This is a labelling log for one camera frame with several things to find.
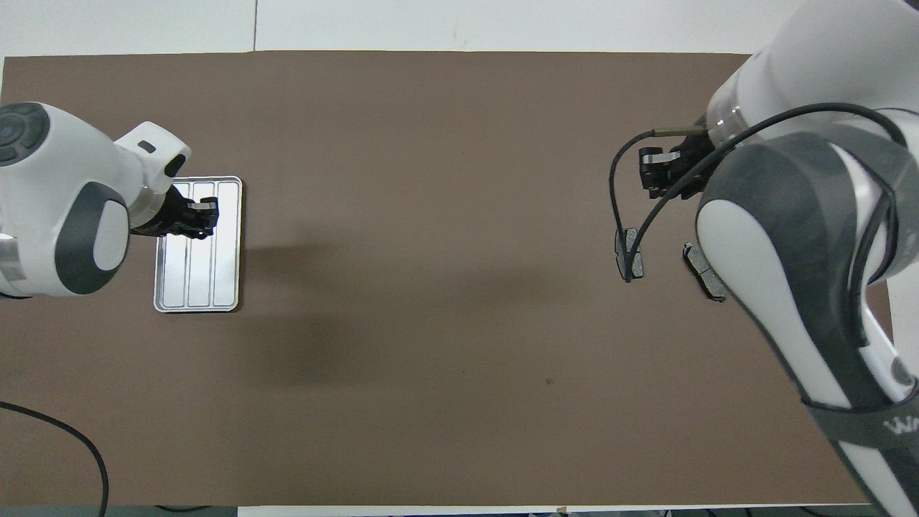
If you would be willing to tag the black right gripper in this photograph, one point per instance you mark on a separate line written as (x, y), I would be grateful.
(689, 165)

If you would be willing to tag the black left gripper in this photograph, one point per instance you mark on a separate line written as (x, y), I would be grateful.
(169, 215)

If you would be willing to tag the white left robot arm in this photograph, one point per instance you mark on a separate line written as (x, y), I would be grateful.
(50, 194)

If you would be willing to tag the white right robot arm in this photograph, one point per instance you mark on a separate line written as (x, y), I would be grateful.
(790, 251)

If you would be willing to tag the silver metal tray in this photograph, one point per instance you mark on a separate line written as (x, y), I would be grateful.
(215, 273)

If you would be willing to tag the dark grey rectangular brake pad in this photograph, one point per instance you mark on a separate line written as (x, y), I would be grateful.
(630, 240)

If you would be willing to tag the dark grey angled brake pad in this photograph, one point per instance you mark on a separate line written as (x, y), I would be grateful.
(693, 258)

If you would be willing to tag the brown table mat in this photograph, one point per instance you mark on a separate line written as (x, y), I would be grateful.
(431, 215)

